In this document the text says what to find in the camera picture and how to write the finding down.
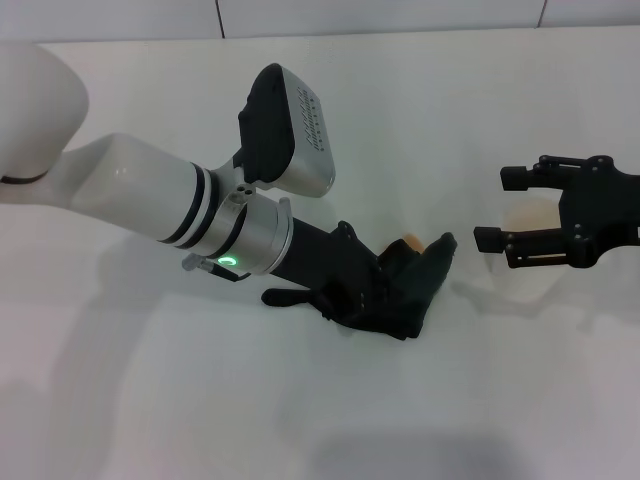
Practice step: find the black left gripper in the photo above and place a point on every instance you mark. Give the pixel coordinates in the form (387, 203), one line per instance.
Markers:
(325, 260)

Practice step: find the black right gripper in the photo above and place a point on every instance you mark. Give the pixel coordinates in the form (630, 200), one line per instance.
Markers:
(605, 215)

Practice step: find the dark rag with loop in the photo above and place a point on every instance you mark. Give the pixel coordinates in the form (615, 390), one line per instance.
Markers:
(420, 295)

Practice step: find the orange brown liquid stain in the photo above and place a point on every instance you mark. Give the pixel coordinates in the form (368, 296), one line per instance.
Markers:
(414, 241)

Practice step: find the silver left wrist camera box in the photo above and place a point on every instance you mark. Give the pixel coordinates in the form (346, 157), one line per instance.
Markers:
(300, 150)

